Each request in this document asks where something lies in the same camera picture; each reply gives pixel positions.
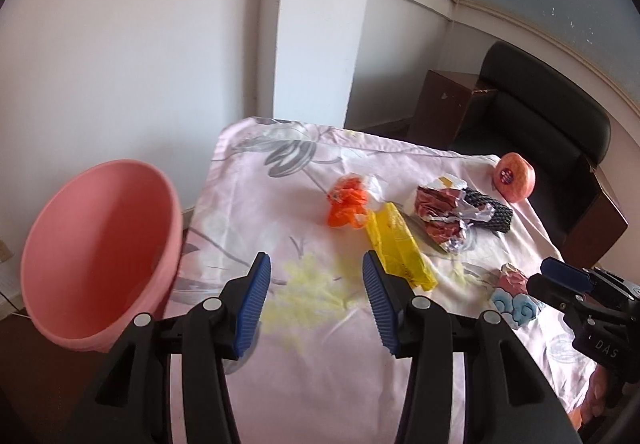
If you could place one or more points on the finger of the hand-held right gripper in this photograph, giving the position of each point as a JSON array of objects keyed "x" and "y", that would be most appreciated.
[
  {"x": 565, "y": 274},
  {"x": 550, "y": 289}
]

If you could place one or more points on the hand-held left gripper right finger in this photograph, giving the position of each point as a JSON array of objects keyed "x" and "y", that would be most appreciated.
[{"x": 380, "y": 304}]

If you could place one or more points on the apple in foam net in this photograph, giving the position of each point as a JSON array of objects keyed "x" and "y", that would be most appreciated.
[{"x": 520, "y": 179}]

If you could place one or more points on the small yellow white wrapper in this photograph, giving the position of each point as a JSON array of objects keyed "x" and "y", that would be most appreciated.
[{"x": 450, "y": 182}]

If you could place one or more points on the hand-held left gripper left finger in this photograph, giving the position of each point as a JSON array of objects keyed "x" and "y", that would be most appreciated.
[{"x": 252, "y": 309}]

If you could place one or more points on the red foil snack wrapper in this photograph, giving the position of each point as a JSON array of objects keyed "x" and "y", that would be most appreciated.
[{"x": 440, "y": 209}]

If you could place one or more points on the pink wrapper with blue clouds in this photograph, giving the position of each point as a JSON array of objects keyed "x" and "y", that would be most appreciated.
[{"x": 512, "y": 286}]

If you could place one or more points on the pink floral tablecloth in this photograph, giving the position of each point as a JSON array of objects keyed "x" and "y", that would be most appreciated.
[{"x": 325, "y": 384}]

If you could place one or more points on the beige wall socket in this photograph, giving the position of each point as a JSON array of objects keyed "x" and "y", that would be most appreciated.
[{"x": 4, "y": 251}]

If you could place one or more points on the black armchair with wooden arms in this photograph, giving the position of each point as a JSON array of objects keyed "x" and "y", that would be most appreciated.
[{"x": 540, "y": 89}]

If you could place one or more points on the yellow plastic bag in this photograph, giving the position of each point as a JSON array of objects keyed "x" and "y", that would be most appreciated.
[{"x": 395, "y": 239}]

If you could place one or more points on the black foam net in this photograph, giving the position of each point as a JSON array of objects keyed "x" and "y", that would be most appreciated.
[{"x": 497, "y": 216}]

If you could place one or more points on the clear plastic bag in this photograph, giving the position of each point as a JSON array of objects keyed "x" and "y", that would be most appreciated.
[{"x": 240, "y": 365}]

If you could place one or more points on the pink plastic bucket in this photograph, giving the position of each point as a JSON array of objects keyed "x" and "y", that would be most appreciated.
[{"x": 100, "y": 249}]

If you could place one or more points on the person's right hand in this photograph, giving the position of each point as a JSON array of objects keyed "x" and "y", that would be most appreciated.
[{"x": 595, "y": 394}]

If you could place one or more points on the clear plastic wrap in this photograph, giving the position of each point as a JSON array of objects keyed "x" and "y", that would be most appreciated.
[{"x": 375, "y": 186}]

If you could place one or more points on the orange plastic bag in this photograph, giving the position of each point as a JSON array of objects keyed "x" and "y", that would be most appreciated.
[{"x": 345, "y": 209}]

